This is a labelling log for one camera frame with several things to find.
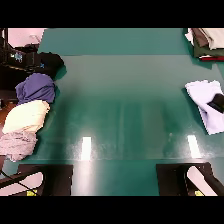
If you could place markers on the purple garment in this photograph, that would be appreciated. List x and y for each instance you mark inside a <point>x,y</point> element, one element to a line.
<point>36,88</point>

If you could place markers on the pale pink garment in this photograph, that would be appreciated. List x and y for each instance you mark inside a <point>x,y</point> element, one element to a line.
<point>16,145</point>

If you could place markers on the black garment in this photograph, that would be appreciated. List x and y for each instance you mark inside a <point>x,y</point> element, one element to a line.
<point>51,63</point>

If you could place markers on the brown garment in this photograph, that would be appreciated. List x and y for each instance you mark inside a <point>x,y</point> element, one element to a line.
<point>200,37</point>

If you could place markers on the white T-shirt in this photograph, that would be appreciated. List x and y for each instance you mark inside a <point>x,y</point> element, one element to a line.
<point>206,100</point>

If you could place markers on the red garment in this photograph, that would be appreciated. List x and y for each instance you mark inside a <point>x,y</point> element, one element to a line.
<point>213,58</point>

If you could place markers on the white garment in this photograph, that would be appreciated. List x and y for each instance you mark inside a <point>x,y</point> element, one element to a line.
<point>189,35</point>

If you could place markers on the cream garment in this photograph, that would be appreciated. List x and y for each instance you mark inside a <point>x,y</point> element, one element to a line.
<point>26,116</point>

